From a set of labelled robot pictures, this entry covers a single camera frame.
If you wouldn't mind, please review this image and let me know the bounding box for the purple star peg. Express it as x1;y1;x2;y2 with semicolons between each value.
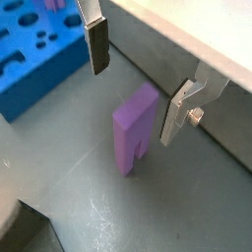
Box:
43;0;66;12

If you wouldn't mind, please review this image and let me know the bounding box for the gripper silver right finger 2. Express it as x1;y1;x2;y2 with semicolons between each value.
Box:
159;62;229;147

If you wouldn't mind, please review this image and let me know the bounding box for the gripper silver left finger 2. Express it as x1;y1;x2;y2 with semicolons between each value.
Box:
75;0;110;75

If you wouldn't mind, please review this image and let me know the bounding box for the purple double-square block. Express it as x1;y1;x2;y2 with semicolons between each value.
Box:
112;83;158;176

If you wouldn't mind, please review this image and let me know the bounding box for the blue shape-sorter board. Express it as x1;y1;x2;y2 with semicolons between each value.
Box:
0;0;89;122

